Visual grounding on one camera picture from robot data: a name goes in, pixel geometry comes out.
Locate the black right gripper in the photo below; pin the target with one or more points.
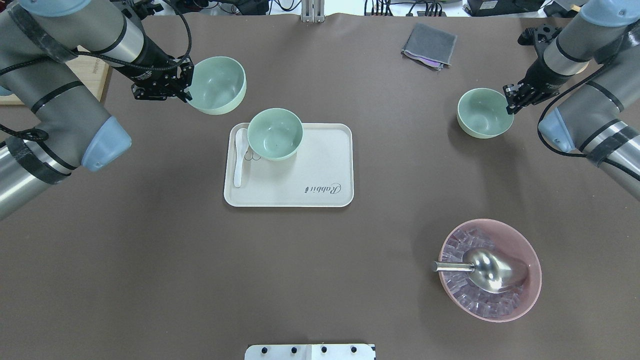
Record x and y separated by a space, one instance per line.
540 77

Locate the cream plastic tray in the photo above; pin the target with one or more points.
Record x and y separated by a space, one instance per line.
319 174

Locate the white camera mast base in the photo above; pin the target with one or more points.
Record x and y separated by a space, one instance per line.
311 351

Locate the grey folded cloth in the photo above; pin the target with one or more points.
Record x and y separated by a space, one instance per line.
430 46

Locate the aluminium frame post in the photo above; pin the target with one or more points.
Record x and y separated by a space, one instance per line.
312 11

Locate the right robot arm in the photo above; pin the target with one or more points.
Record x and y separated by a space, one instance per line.
589 71

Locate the green bowl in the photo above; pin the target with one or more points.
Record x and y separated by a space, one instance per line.
218 86
482 113
275 134

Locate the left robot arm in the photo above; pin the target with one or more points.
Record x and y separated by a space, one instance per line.
38 40

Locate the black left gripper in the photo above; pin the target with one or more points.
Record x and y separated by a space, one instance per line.
148 66

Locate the bamboo cutting board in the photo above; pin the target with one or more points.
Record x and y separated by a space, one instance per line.
91 74

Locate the green bowl on tray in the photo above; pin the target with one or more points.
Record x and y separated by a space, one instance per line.
275 134

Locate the pink bowl with ice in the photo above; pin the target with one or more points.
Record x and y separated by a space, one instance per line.
497 236

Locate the metal ice scoop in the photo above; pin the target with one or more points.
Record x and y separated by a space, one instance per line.
490 270

